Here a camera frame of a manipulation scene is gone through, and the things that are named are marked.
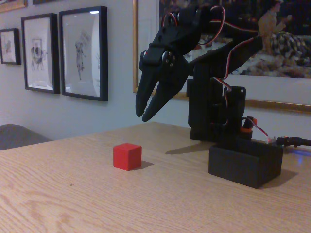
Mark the red cube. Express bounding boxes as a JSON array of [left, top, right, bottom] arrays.
[[113, 143, 142, 171]]

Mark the black box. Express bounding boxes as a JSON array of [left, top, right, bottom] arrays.
[[208, 137, 284, 190]]

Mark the orange and black table clamp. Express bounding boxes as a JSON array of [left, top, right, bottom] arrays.
[[239, 116, 258, 134]]

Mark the gold framed colourful painting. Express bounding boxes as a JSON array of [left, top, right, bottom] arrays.
[[132, 0, 311, 114]]

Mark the grey chair back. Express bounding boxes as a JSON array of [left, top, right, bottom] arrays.
[[0, 124, 52, 151]]

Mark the short looped servo wire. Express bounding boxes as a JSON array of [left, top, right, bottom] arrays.
[[162, 12, 179, 29]]

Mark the long red white servo wire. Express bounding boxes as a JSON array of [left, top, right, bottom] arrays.
[[208, 5, 262, 128]]

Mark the large black picture frame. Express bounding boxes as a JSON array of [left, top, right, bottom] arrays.
[[58, 6, 109, 102]]

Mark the thin red white wire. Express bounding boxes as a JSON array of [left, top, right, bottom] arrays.
[[251, 123, 276, 145]]

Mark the medium black picture frame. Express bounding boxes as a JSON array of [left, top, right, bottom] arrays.
[[20, 13, 61, 95]]

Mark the dark picture frame edge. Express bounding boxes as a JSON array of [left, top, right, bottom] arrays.
[[32, 0, 64, 5]]

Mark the black power cable plug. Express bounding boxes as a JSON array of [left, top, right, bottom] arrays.
[[276, 136, 311, 148]]

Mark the small black picture frame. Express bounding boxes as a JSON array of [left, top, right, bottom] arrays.
[[0, 28, 21, 66]]

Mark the gold picture frame corner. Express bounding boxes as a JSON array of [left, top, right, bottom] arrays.
[[0, 0, 28, 14]]

